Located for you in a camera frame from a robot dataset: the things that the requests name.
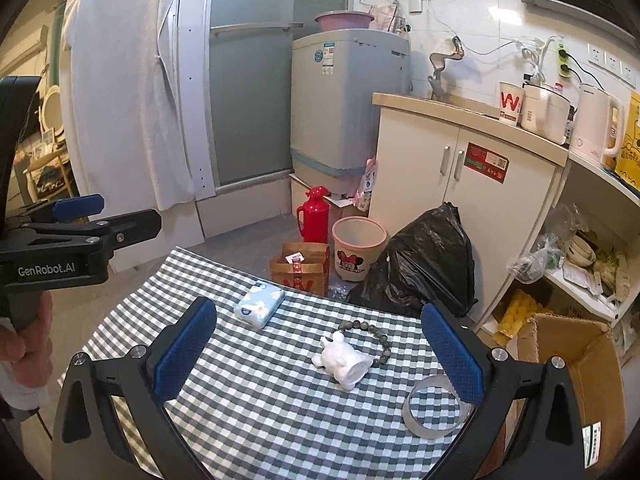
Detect white tape roll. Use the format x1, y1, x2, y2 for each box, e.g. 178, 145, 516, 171
401, 374, 474, 440

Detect light blue tissue packet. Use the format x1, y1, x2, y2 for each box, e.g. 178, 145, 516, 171
234, 281, 285, 330

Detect white plush toy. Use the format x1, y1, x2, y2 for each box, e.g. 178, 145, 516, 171
311, 330, 374, 391

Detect dark bead bracelet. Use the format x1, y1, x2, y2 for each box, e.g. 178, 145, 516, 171
336, 317, 394, 369

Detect person's left hand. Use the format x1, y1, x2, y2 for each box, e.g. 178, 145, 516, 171
0, 292, 53, 388

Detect cardboard box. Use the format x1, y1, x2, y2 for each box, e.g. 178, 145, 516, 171
502, 313, 626, 479

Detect yellow egg tray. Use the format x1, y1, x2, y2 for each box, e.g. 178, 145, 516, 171
494, 289, 544, 347

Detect checkered tablecloth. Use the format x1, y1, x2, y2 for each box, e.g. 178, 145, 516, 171
85, 248, 462, 479

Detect clear plastic bag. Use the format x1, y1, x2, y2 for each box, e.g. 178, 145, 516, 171
506, 203, 588, 285

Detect white hanging towel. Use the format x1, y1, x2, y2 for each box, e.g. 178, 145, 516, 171
63, 0, 195, 214

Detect open shelf unit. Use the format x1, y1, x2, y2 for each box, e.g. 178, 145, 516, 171
491, 152, 640, 351

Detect stacked ceramic bowls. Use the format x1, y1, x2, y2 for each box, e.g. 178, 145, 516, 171
566, 235, 597, 269

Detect black garbage bag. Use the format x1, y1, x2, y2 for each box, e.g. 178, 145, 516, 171
347, 202, 476, 318

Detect brown paper bag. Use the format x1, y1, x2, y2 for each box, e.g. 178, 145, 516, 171
269, 242, 330, 297

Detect red thermos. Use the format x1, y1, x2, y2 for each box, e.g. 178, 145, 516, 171
296, 186, 330, 244

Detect pink minnie waste bin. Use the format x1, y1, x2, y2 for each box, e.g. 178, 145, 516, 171
332, 216, 387, 283

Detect yellow paper bag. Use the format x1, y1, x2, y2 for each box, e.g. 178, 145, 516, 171
615, 92, 640, 192

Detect pink bottle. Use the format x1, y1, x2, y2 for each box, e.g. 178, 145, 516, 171
354, 158, 378, 212

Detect cream two-door cabinet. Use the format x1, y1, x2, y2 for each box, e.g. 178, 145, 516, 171
369, 93, 568, 324

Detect white electric kettle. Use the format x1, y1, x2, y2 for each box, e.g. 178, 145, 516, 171
570, 84, 624, 168

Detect washing machine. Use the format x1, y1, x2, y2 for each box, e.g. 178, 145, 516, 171
291, 28, 411, 197

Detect white red paper cup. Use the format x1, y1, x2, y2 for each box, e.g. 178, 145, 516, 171
499, 81, 524, 126

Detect pink basin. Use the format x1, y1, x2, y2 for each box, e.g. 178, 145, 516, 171
314, 10, 374, 32

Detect green power strip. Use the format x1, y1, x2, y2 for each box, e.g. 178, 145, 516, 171
558, 42, 570, 79

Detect silver faucet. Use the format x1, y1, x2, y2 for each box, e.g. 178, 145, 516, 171
427, 35, 465, 101

